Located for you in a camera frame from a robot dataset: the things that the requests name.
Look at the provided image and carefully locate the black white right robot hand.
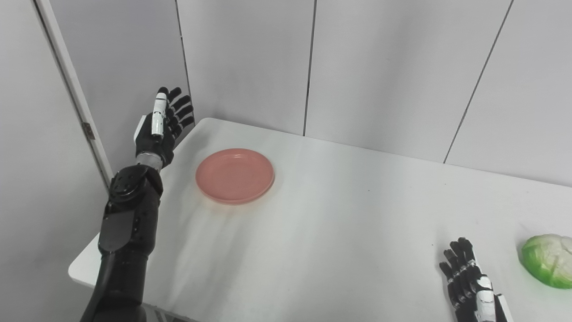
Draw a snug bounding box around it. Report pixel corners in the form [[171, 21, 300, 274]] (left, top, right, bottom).
[[439, 237, 514, 322]]

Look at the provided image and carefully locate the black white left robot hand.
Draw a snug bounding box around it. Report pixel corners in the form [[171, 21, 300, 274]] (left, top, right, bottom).
[[133, 87, 195, 168]]

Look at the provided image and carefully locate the green white cabbage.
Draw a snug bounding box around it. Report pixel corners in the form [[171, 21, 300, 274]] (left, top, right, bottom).
[[521, 234, 572, 289]]

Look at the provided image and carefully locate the pink round plate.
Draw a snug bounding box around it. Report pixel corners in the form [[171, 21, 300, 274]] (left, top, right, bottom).
[[195, 148, 275, 205]]

